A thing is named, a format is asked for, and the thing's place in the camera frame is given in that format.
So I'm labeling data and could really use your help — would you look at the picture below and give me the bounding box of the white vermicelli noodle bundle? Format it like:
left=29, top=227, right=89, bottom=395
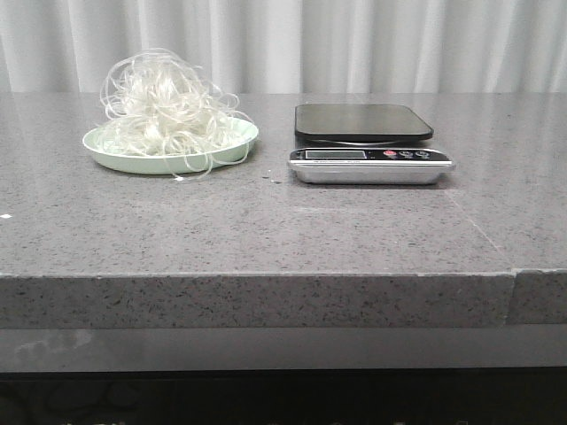
left=97, top=48, right=253, bottom=180

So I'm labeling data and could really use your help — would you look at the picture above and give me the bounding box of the black and silver kitchen scale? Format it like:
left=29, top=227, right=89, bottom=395
left=288, top=104, right=454, bottom=185

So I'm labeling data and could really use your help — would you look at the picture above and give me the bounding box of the light green round plate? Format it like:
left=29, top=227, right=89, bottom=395
left=82, top=118, right=259, bottom=175

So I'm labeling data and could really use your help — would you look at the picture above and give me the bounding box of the white pleated curtain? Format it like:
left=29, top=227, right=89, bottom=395
left=1, top=1, right=566, bottom=93

